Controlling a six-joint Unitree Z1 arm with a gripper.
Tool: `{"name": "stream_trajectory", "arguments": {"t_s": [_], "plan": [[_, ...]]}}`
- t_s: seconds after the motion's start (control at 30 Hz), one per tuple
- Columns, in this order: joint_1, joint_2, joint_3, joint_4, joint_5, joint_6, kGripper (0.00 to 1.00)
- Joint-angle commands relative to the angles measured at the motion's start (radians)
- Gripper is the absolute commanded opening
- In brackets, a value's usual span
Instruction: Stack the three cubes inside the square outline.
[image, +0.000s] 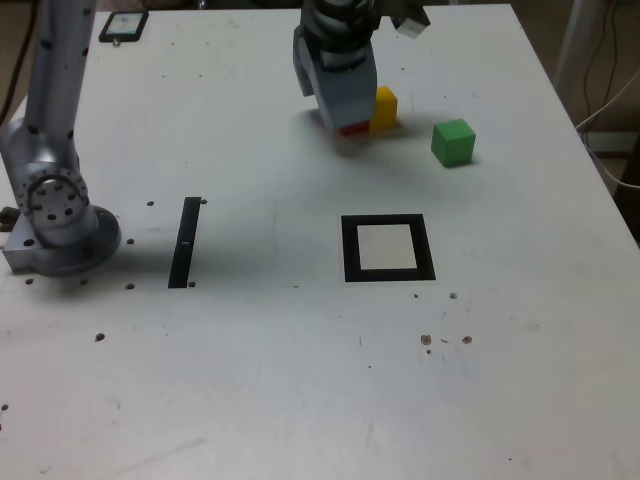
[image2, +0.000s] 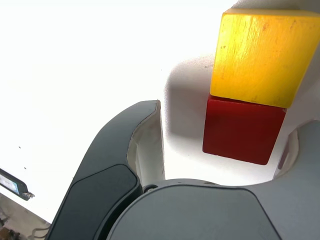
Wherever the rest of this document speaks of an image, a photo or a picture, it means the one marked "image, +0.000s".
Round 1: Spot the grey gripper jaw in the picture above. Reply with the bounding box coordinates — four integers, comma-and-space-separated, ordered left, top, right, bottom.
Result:
313, 41, 378, 132
292, 24, 322, 99

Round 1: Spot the yellow cube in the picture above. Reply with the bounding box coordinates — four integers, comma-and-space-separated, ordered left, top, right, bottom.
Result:
368, 85, 399, 133

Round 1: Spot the green cube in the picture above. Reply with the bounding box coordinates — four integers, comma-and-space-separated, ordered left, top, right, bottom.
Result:
430, 118, 477, 168

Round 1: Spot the black tape square outline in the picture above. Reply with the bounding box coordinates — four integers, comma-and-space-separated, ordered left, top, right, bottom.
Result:
340, 213, 437, 284

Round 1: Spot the black smartphone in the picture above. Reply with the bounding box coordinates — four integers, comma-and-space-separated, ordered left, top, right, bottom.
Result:
98, 10, 150, 44

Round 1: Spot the black tape strip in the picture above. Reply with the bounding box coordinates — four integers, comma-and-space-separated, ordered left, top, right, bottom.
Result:
167, 196, 203, 290

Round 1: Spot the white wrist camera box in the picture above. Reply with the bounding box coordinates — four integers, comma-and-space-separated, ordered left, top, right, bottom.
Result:
393, 8, 433, 39

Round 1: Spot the white frame post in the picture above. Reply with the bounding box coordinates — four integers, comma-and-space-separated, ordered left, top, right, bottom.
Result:
552, 0, 609, 109

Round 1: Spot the white cable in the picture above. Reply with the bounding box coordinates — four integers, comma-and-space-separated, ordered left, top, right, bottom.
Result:
589, 145, 640, 190
574, 68, 640, 132

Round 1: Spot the dark hanging cable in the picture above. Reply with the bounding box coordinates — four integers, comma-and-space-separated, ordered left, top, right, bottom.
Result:
582, 0, 622, 119

